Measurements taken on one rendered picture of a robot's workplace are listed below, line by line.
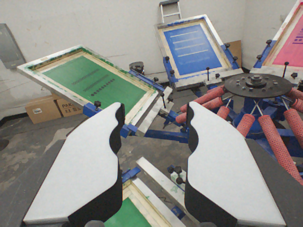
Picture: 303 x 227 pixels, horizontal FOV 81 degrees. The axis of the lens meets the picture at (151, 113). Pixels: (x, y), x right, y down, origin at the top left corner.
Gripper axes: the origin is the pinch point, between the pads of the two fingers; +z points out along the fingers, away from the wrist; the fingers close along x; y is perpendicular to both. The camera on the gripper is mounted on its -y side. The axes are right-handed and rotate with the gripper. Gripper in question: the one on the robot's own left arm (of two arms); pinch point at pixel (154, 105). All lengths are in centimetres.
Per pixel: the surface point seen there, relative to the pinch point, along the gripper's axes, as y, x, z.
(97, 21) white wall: 13, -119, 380
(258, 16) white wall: 13, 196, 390
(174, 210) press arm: 74, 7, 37
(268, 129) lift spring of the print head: 41, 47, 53
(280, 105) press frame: 51, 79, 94
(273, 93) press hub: 29, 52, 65
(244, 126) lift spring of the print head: 42, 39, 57
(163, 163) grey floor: 166, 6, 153
